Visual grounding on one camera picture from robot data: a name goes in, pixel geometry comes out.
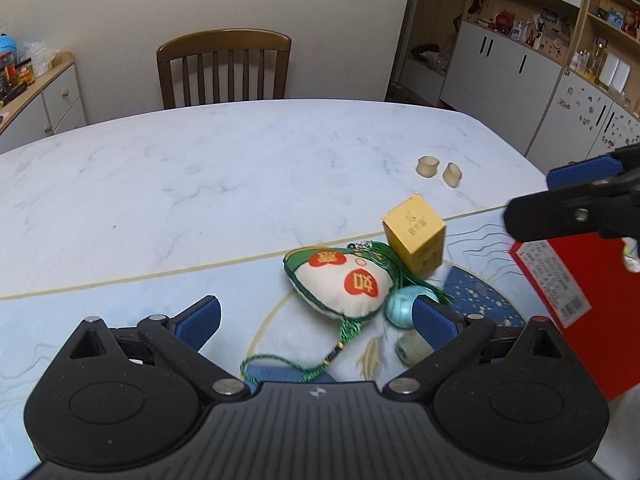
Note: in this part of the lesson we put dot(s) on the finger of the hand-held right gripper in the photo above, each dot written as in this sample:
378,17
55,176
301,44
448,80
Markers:
582,171
555,212

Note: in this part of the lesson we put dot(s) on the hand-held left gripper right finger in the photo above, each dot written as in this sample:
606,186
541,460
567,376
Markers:
436,324

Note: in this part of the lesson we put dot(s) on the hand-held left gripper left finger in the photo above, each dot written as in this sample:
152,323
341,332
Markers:
200,322

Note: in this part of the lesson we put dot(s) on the light blue egg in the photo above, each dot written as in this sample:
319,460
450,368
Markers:
400,307

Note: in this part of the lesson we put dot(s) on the red cardboard box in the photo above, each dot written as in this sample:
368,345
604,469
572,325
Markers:
600,320

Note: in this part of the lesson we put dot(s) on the grey green egg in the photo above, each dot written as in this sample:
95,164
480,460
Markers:
412,350

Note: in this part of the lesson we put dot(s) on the white cabinet with stickers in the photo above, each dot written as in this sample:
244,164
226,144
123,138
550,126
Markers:
575,115

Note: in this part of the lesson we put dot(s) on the yellow carton box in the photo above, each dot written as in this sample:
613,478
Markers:
415,232

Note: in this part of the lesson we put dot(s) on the blue printed table mat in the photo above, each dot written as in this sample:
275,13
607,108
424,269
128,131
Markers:
100,305

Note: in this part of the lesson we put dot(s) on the white green embroidered sachet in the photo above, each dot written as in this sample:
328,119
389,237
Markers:
340,280

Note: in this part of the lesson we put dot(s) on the brown wooden dining chair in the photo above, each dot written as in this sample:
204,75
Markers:
222,67

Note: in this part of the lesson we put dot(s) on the white side cabinet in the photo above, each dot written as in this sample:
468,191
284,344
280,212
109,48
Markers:
45,105

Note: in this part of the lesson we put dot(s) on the jar with red label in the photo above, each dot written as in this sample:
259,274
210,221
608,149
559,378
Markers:
25,72

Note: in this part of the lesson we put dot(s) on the dark glass jar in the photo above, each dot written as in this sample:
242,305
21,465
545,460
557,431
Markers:
6,77

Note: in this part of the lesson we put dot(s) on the crumpled clear plastic bag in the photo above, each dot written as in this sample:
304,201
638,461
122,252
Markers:
37,55

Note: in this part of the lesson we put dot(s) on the blue globe toy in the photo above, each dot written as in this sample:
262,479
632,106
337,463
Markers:
7,45

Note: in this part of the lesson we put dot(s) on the white wooden wall cabinet unit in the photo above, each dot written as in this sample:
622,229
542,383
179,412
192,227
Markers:
510,60

